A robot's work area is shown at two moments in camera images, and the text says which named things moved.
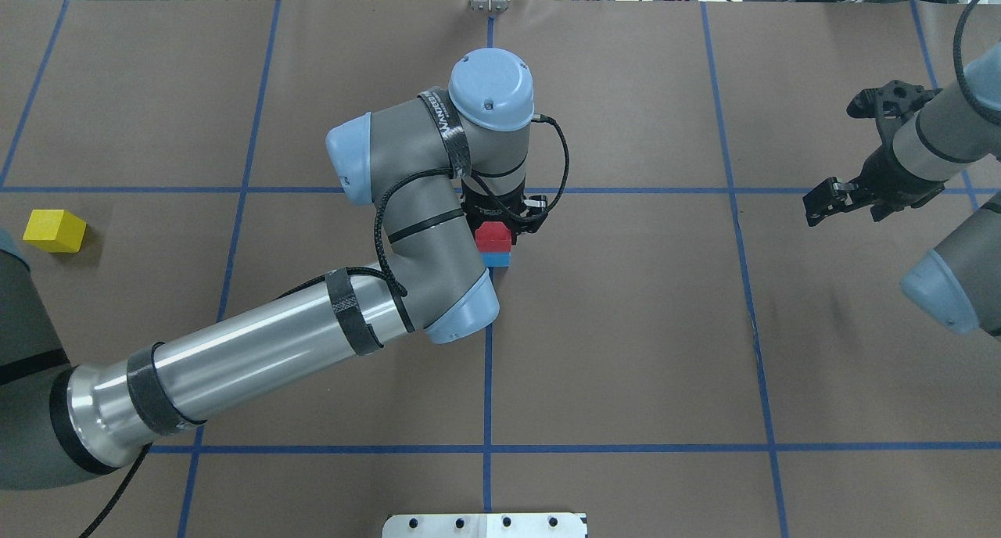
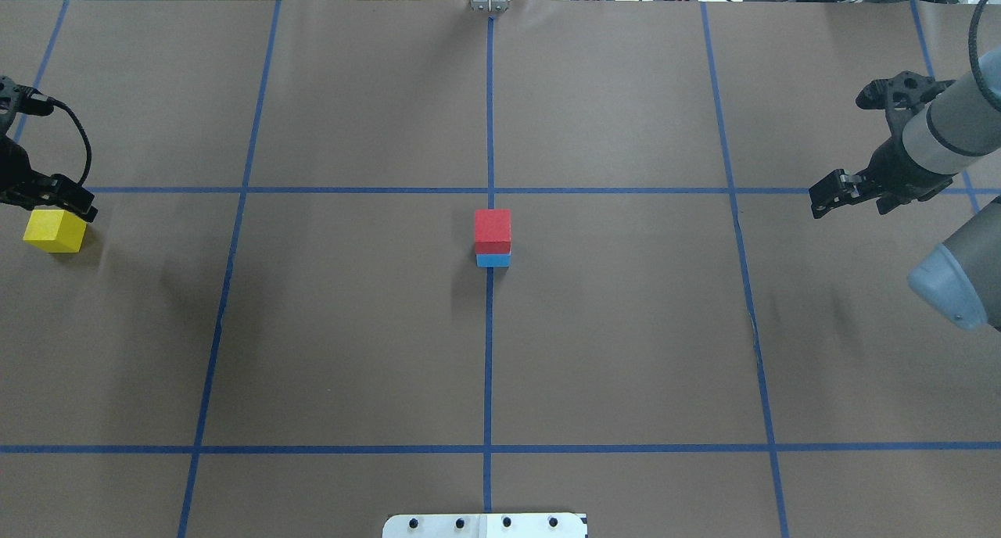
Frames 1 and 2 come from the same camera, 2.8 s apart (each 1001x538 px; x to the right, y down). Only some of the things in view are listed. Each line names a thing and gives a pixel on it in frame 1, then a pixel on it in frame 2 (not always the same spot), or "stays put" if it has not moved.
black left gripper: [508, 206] → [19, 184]
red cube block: [493, 237] stays put
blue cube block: [496, 259] stays put
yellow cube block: [55, 231] stays put
